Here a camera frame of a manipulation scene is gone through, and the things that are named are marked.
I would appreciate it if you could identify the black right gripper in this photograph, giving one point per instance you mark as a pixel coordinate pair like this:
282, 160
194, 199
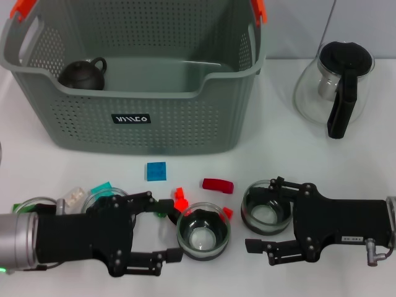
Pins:
334, 222

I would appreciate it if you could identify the small orange-red stud brick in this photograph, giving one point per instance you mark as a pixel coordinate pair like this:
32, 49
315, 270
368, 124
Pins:
179, 192

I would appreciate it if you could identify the orange-red cube brick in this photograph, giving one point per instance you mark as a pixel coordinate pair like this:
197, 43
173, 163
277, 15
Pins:
228, 213

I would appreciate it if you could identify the green small stepped brick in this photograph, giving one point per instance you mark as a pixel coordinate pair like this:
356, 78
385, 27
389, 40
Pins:
160, 214

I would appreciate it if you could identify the white small toy brick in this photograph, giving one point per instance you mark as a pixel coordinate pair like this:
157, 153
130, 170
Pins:
75, 195

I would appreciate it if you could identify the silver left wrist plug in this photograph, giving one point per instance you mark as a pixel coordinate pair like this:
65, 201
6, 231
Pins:
61, 206

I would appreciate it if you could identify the dark clay teapot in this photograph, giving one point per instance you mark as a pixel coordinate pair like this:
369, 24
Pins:
82, 77

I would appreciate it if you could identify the blue square toy brick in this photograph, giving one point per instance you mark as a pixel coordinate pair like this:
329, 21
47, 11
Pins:
156, 171

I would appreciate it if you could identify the teal square plate brick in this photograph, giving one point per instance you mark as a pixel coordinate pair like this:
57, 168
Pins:
100, 187

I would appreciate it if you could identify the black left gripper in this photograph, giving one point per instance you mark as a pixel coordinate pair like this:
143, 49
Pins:
80, 235

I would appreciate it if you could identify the grey perforated storage bin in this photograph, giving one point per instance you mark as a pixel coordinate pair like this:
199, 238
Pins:
154, 133

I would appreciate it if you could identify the orange-red slope brick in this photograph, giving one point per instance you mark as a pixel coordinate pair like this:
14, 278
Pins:
182, 204

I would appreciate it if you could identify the dark red curved brick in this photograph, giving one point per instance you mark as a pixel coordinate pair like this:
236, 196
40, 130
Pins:
218, 185

